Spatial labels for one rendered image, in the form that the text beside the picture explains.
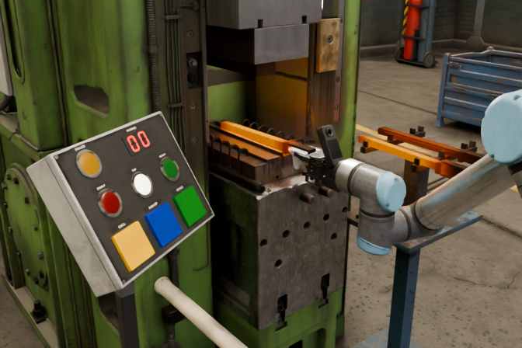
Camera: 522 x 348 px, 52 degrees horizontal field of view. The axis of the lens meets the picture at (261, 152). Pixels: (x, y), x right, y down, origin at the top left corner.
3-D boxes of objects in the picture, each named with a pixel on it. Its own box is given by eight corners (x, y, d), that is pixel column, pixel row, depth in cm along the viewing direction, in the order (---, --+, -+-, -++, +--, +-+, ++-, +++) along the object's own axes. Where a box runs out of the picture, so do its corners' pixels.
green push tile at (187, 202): (207, 213, 124) (193, 185, 124) (189, 226, 118) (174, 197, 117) (202, 215, 125) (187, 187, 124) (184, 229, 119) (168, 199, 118)
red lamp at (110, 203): (126, 212, 104) (123, 192, 103) (102, 219, 101) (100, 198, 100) (118, 207, 106) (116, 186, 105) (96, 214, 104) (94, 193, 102)
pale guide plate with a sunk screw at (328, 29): (338, 69, 182) (340, 18, 176) (319, 72, 176) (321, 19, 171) (333, 68, 183) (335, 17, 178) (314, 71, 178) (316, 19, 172)
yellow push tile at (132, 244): (155, 253, 107) (138, 220, 107) (131, 271, 101) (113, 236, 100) (149, 255, 108) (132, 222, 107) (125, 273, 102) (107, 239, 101)
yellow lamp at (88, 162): (105, 173, 103) (102, 152, 102) (81, 179, 101) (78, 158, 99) (98, 168, 106) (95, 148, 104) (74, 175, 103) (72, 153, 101)
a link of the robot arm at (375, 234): (405, 252, 139) (411, 210, 135) (368, 262, 135) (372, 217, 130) (384, 236, 147) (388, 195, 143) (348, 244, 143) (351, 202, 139)
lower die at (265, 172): (304, 171, 166) (305, 145, 164) (255, 187, 154) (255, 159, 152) (225, 139, 197) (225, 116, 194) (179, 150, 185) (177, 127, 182)
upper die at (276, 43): (308, 57, 155) (309, 23, 151) (254, 64, 143) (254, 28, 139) (224, 41, 185) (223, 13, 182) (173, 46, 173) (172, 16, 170)
